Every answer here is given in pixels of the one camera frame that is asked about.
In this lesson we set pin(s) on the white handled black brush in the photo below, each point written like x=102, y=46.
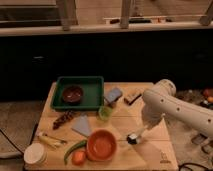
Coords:
x=135, y=137

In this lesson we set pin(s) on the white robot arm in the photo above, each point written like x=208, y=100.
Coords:
x=160, y=99

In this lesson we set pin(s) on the brown wooden block brush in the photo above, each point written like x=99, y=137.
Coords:
x=132, y=96

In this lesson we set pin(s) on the dark brown bowl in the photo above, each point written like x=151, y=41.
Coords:
x=72, y=94

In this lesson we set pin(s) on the orange red bowl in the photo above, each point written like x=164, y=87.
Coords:
x=101, y=146

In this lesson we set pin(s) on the blue grey sponge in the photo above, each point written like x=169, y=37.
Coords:
x=113, y=95

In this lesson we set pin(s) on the green plastic tray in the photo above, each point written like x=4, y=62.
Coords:
x=93, y=90

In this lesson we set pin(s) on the small green cup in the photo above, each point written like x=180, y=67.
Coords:
x=104, y=113

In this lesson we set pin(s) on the grey triangular cloth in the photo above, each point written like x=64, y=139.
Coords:
x=82, y=126

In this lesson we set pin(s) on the brown pinecone-like item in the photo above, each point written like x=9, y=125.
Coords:
x=67, y=116

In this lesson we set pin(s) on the green chili pepper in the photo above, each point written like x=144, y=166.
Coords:
x=76, y=146

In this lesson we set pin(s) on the orange round fruit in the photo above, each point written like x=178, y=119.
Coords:
x=78, y=157

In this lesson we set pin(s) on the yellow corn husk piece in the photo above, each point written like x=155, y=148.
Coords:
x=51, y=141

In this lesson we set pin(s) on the spice jar rack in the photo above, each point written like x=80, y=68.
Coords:
x=205, y=143

